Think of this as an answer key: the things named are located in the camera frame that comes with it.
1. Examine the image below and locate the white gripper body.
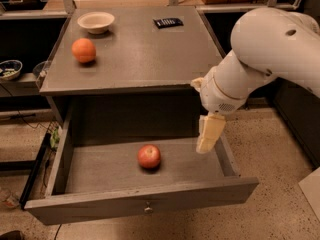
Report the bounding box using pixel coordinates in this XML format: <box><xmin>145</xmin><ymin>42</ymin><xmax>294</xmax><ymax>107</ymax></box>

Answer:
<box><xmin>200</xmin><ymin>67</ymin><xmax>247</xmax><ymax>115</ymax></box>

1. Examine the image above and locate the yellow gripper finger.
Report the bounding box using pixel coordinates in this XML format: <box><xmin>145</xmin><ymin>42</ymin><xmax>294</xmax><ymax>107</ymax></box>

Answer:
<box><xmin>190</xmin><ymin>77</ymin><xmax>204</xmax><ymax>93</ymax></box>
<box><xmin>196</xmin><ymin>113</ymin><xmax>226</xmax><ymax>154</ymax></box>

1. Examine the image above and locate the red apple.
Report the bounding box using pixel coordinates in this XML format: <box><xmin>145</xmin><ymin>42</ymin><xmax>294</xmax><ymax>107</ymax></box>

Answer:
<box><xmin>137</xmin><ymin>144</ymin><xmax>161</xmax><ymax>169</ymax></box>

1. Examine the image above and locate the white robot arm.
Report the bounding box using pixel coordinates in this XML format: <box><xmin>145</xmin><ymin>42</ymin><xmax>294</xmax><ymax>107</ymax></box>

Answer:
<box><xmin>191</xmin><ymin>7</ymin><xmax>320</xmax><ymax>154</ymax></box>

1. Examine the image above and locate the metal drawer knob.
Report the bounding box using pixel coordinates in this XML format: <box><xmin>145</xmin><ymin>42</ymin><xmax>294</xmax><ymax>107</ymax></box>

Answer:
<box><xmin>144</xmin><ymin>201</ymin><xmax>153</xmax><ymax>214</ymax></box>

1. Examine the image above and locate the grey open drawer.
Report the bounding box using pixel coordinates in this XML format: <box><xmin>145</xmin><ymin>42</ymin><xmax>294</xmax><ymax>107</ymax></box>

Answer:
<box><xmin>26</xmin><ymin>100</ymin><xmax>258</xmax><ymax>225</ymax></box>

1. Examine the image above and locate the black remote control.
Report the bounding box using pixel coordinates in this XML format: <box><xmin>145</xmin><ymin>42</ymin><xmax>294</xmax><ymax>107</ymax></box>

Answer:
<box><xmin>153</xmin><ymin>18</ymin><xmax>183</xmax><ymax>29</ymax></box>

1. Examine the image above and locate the grey wooden cabinet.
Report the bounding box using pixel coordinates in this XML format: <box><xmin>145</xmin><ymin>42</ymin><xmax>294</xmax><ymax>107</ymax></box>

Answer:
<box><xmin>38</xmin><ymin>5</ymin><xmax>236</xmax><ymax>128</ymax></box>

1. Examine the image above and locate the beige paper bowl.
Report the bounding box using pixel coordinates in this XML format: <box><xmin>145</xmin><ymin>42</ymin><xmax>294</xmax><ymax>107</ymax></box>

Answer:
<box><xmin>77</xmin><ymin>12</ymin><xmax>115</xmax><ymax>34</ymax></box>

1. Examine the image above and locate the orange fruit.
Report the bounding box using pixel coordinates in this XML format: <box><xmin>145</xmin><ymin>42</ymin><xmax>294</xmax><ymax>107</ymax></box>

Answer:
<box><xmin>71</xmin><ymin>38</ymin><xmax>96</xmax><ymax>63</ymax></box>

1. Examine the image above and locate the clear plastic container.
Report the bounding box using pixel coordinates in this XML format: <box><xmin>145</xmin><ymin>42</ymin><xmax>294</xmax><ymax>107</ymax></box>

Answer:
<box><xmin>32</xmin><ymin>61</ymin><xmax>51</xmax><ymax>88</ymax></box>

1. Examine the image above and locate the blue patterned bowl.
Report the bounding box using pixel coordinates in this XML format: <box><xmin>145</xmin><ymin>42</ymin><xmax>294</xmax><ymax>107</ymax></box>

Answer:
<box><xmin>0</xmin><ymin>60</ymin><xmax>23</xmax><ymax>81</ymax></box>

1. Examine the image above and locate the black floor cable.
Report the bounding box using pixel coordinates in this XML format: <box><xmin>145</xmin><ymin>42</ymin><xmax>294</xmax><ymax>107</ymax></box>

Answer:
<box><xmin>0</xmin><ymin>83</ymin><xmax>54</xmax><ymax>135</ymax></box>

